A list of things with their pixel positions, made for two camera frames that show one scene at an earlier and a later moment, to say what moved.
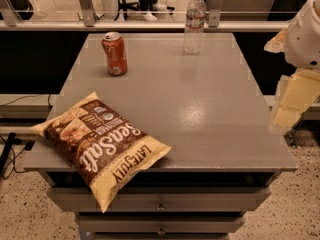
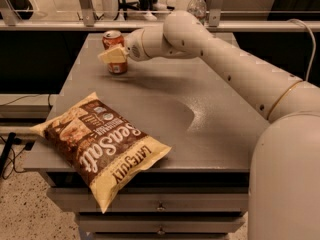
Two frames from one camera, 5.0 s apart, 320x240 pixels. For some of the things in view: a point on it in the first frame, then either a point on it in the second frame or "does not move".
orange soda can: (112, 43) does not move
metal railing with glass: (147, 7) does not move
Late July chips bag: (100, 144) does not move
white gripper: (304, 39) → (134, 46)
